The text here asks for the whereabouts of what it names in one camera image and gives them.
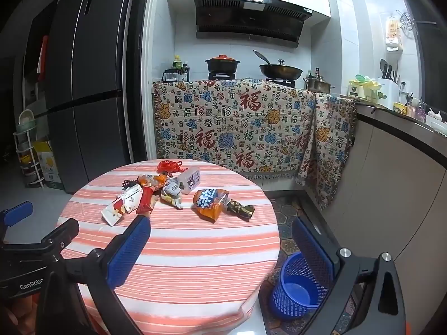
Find black foam net sleeve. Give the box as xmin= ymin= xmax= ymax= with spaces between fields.
xmin=122 ymin=179 xmax=139 ymax=190

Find silver white snack wrapper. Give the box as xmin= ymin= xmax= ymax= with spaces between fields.
xmin=160 ymin=178 xmax=183 ymax=210

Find gold foil wrapper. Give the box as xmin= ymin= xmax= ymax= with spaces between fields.
xmin=226 ymin=199 xmax=255 ymax=220

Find orange Fanta snack bag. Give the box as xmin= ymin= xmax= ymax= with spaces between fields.
xmin=193 ymin=188 xmax=229 ymax=222

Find red plastic bag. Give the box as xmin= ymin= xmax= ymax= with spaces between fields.
xmin=157 ymin=160 xmax=186 ymax=176

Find clear Kuromi plastic box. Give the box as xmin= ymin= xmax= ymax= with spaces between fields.
xmin=177 ymin=166 xmax=200 ymax=194

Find red snack wrapper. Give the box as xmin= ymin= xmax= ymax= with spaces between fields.
xmin=136 ymin=186 xmax=158 ymax=215

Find orange white plastic bag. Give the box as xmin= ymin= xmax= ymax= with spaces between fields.
xmin=137 ymin=174 xmax=169 ymax=191

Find blue plastic trash basket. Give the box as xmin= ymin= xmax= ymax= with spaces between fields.
xmin=269 ymin=253 xmax=328 ymax=321

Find white kitchen cabinets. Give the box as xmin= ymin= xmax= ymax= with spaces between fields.
xmin=320 ymin=104 xmax=446 ymax=334

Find yellow cardboard box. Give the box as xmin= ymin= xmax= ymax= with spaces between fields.
xmin=33 ymin=141 xmax=65 ymax=190

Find colourful hexagon floor mat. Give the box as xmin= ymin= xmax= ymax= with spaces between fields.
xmin=258 ymin=196 xmax=339 ymax=334

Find white storage rack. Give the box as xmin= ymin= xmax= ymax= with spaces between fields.
xmin=13 ymin=109 xmax=45 ymax=188

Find striped orange white tablecloth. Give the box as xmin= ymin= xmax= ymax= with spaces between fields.
xmin=57 ymin=158 xmax=281 ymax=335

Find dark grey refrigerator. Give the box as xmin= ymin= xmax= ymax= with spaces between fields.
xmin=46 ymin=0 xmax=133 ymax=194

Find patterned fu character blanket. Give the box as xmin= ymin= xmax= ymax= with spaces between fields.
xmin=152 ymin=79 xmax=357 ymax=208

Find steel pot with lid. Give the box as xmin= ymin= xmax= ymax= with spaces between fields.
xmin=303 ymin=78 xmax=333 ymax=94

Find yellow green cups set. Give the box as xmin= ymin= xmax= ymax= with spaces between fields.
xmin=347 ymin=74 xmax=387 ymax=103

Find white knife block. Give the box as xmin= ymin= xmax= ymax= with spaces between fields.
xmin=377 ymin=78 xmax=400 ymax=111

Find oil bottles on rack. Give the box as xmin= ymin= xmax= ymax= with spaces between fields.
xmin=161 ymin=55 xmax=190 ymax=82

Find black clay pot orange lid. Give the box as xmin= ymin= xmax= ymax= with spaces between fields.
xmin=205 ymin=54 xmax=239 ymax=75

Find black range hood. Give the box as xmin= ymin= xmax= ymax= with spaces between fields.
xmin=193 ymin=0 xmax=313 ymax=49

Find black wok with handle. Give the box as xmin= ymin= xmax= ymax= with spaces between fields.
xmin=253 ymin=49 xmax=302 ymax=81

